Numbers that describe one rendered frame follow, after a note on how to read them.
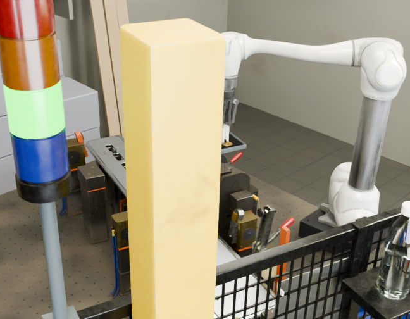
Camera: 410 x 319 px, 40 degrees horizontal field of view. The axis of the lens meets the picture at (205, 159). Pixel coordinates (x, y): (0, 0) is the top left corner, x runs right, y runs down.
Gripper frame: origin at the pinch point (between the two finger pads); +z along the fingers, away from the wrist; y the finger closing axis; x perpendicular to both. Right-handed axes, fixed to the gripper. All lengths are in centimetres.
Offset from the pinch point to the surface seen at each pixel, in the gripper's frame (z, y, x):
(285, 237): 2, 30, 66
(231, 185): 5.4, 19.1, 28.0
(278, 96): 100, -241, -200
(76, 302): 50, 73, 4
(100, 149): 20, 30, -53
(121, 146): 20, 21, -49
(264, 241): 10, 29, 56
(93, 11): 0, -58, -221
